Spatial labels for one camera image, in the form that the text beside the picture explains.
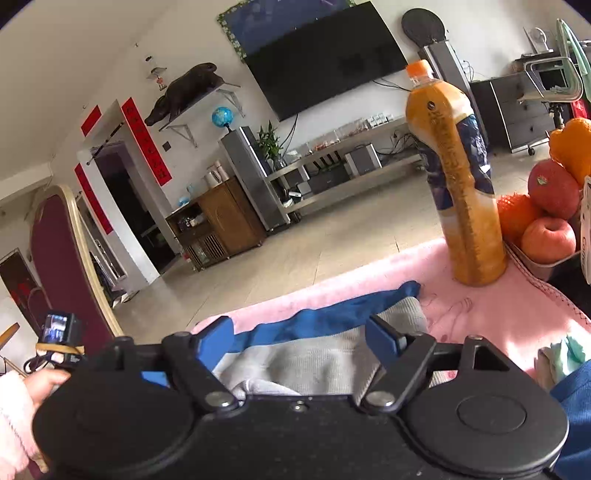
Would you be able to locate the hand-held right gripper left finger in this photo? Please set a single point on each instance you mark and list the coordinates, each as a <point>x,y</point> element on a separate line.
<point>214,344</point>

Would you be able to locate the red apple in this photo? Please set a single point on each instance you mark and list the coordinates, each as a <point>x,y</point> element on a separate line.
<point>551,187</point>
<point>547,240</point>

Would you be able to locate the black media box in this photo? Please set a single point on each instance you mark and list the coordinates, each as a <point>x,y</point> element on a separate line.
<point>328,179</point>

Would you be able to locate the silver framed glass door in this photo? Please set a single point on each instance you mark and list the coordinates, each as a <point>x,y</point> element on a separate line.
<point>104,263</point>

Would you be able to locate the dark red door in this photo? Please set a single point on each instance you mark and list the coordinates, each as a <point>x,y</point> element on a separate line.
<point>16,286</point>

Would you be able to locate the black flat television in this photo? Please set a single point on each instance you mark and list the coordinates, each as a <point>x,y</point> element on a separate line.
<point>323,60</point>

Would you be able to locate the short red door scroll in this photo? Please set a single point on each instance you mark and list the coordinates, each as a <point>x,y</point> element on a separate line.
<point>91,121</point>

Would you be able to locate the blue globe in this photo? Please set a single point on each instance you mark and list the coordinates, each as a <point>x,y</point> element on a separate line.
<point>222,116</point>

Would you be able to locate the curved silver television stand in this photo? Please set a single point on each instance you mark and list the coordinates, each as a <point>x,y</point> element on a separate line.
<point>323,152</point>

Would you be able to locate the dark animal statue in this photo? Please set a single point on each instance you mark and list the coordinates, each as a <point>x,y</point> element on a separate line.
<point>184,87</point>

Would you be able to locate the red bag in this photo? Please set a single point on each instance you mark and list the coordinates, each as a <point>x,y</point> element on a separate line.
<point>579,110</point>

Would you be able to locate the small white desk fan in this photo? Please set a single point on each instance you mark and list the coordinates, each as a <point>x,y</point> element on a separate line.
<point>538,38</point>

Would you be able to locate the small silver speaker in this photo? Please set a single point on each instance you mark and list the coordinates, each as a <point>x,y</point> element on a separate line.
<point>363,160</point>

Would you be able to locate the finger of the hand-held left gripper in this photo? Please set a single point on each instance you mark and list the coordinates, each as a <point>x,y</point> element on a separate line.
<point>154,378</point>

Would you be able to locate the metal fruit tray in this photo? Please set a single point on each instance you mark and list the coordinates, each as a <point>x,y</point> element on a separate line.
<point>549,270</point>

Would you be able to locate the bamboo plant in vase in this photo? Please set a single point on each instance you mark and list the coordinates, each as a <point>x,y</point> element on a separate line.
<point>270,143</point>

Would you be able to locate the large orange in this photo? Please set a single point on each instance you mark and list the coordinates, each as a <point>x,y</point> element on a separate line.
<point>575,143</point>

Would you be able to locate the pale green garment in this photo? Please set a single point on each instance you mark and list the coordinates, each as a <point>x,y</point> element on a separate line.
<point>561,360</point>

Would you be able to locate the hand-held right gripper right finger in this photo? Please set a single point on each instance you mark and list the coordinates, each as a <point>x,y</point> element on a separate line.
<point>385,341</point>

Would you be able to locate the wall shelf with brackets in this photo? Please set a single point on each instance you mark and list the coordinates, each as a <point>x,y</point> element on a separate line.
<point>203,99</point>

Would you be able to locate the black drawer cabinet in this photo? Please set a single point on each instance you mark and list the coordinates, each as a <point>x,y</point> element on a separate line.
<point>512,115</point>

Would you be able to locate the maroon banquet chair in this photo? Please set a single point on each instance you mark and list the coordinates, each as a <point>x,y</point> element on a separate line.
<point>64,267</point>

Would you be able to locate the person's left hand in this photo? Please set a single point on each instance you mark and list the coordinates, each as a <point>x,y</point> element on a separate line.
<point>44,383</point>

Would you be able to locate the pink printed blanket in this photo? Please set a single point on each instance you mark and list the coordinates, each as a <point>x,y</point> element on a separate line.
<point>498,314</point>

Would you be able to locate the small netted orange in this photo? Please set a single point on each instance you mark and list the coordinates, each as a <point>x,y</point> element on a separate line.
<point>515,214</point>

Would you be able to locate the blue garment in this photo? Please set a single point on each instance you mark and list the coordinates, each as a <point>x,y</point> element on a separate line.
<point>575,415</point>

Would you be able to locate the brown wooden cabinet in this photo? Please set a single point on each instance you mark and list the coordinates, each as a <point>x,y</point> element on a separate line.
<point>226,217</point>

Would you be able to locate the long red door scroll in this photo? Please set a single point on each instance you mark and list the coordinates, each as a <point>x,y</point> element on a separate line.
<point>92,198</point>
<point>145,138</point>

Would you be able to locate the silver tower speaker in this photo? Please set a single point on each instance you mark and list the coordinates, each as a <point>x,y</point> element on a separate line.
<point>251,184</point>
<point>445,64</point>

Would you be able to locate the orange juice bottle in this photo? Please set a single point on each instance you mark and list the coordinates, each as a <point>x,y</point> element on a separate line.
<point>461,184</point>

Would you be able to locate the white kettle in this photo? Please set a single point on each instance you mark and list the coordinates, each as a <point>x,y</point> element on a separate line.
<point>213,175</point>

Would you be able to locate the black round disc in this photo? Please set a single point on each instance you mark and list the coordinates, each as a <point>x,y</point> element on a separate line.
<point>422,25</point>

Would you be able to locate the grey and blue waffle sweater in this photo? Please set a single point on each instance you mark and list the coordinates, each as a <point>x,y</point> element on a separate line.
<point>314,355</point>

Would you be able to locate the chrome office chair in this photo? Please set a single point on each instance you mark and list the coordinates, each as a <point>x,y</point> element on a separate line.
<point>554,74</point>

